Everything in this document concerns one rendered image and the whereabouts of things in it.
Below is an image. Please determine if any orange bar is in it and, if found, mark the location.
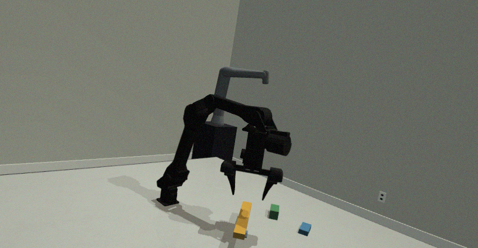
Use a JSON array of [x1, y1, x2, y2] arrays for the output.
[[233, 201, 252, 240]]

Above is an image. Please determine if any blue cube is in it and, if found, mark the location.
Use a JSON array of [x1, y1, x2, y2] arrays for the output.
[[298, 222, 312, 236]]

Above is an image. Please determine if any green cube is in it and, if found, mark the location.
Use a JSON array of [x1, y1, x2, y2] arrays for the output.
[[269, 204, 279, 220]]

